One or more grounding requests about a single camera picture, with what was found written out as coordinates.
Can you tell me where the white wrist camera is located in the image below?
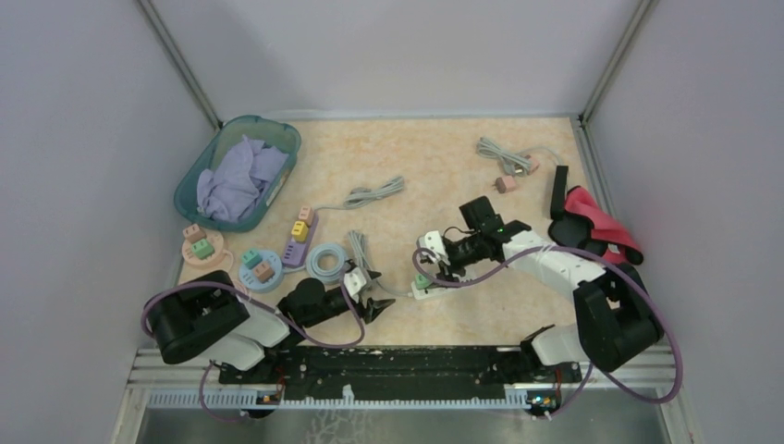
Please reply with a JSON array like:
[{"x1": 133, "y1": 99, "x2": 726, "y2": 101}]
[
  {"x1": 416, "y1": 230, "x2": 447, "y2": 264},
  {"x1": 343, "y1": 267, "x2": 371, "y2": 302}
]

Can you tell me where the light blue coiled cable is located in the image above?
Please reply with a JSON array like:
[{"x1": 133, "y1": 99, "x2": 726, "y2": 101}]
[{"x1": 476, "y1": 135, "x2": 561, "y2": 179}]

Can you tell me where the purple power strip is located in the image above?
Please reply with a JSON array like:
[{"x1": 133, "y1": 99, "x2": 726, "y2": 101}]
[{"x1": 281, "y1": 209, "x2": 318, "y2": 268}]

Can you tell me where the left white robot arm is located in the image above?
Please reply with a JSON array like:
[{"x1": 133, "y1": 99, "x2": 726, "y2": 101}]
[{"x1": 141, "y1": 265, "x2": 394, "y2": 383}]

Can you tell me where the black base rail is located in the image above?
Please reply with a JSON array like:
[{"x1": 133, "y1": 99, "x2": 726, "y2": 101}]
[{"x1": 219, "y1": 346, "x2": 582, "y2": 401}]

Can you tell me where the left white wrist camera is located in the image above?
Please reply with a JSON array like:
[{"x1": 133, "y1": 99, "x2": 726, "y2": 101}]
[{"x1": 343, "y1": 267, "x2": 371, "y2": 302}]

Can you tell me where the pink coiled cable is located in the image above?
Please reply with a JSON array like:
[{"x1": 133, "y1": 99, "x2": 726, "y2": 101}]
[{"x1": 217, "y1": 248, "x2": 250, "y2": 295}]

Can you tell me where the black power strip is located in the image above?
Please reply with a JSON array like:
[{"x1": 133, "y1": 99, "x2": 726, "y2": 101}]
[{"x1": 549, "y1": 165, "x2": 569, "y2": 220}]

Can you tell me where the white power strip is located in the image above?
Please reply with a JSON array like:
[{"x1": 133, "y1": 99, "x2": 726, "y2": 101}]
[{"x1": 410, "y1": 281, "x2": 466, "y2": 301}]

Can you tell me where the teal plastic basin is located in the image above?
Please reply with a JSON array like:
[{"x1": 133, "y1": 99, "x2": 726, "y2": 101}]
[{"x1": 174, "y1": 116, "x2": 301, "y2": 232}]

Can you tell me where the pink round socket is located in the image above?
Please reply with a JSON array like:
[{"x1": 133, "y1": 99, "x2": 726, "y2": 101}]
[{"x1": 180, "y1": 230, "x2": 228, "y2": 269}]

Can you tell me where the brown plug on blue socket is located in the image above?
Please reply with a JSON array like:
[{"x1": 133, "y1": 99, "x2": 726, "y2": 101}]
[{"x1": 251, "y1": 261, "x2": 276, "y2": 283}]

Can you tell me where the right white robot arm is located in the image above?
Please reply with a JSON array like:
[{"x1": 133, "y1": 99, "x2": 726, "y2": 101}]
[{"x1": 417, "y1": 196, "x2": 664, "y2": 381}]

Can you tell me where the red and black cloth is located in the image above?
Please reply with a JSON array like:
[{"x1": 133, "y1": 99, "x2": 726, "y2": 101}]
[{"x1": 547, "y1": 186, "x2": 644, "y2": 265}]

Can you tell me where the yellow plug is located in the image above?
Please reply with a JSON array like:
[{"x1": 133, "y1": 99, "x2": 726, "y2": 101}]
[{"x1": 290, "y1": 220, "x2": 310, "y2": 243}]

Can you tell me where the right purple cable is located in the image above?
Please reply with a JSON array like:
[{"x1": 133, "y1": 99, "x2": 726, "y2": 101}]
[{"x1": 411, "y1": 244, "x2": 684, "y2": 421}]

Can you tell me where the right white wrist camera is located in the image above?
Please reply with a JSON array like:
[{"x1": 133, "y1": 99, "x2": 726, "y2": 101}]
[{"x1": 416, "y1": 230, "x2": 447, "y2": 264}]

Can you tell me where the purple cloth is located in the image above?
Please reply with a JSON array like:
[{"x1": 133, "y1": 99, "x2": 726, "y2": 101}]
[{"x1": 196, "y1": 135, "x2": 288, "y2": 223}]

